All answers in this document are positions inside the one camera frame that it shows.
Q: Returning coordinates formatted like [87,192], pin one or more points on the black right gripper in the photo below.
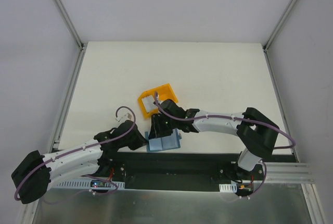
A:
[161,129]

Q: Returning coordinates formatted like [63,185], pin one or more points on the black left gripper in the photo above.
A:
[139,140]

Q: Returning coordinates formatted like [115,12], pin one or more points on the blue leather card holder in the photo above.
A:
[166,143]

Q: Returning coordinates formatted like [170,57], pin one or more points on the yellow plastic bin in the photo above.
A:
[164,91]

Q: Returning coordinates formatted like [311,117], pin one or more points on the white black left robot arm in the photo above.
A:
[37,173]

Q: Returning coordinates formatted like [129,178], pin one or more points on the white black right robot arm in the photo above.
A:
[255,130]

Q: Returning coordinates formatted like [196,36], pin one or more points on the stack of white cards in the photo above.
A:
[149,103]

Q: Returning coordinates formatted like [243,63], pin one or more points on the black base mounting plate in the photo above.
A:
[176,171]

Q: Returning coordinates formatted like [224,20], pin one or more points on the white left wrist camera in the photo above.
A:
[124,117]

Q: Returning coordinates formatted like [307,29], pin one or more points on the white slotted cable duct left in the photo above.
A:
[89,184]

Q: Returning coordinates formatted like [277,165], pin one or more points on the white slotted cable duct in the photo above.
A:
[89,184]
[228,188]

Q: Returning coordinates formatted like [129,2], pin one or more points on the white slotted cable duct right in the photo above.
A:
[228,188]

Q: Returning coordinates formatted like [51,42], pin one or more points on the aluminium frame rail left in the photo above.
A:
[69,24]

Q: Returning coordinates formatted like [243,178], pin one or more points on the aluminium frame rail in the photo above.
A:
[280,23]
[69,24]

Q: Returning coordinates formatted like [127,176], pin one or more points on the aluminium frame rail right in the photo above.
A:
[280,23]

